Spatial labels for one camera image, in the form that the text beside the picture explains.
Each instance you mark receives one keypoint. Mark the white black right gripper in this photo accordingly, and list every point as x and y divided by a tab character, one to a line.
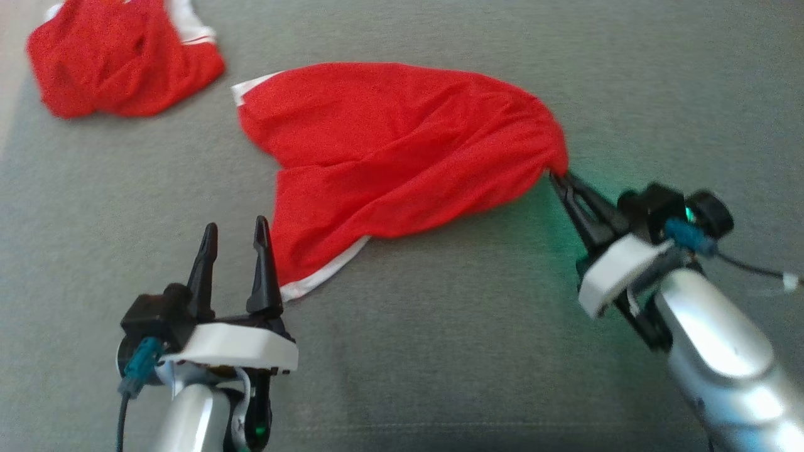
609	276

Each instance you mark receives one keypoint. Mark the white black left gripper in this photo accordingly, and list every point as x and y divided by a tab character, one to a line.
239	345

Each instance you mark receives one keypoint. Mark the red shorts white trim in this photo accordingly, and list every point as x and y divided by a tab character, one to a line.
408	144

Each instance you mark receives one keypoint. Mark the red basketball jersey white trim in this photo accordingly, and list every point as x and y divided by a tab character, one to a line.
113	63

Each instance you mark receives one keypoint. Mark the grey fabric sofa chaise seat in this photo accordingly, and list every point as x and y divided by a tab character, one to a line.
440	345

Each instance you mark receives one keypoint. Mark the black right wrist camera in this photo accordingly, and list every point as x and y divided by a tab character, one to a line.
650	207

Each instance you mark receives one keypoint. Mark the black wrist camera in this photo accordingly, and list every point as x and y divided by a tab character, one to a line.
650	207
154	320

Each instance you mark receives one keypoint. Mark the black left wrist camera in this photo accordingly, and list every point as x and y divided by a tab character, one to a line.
154	320

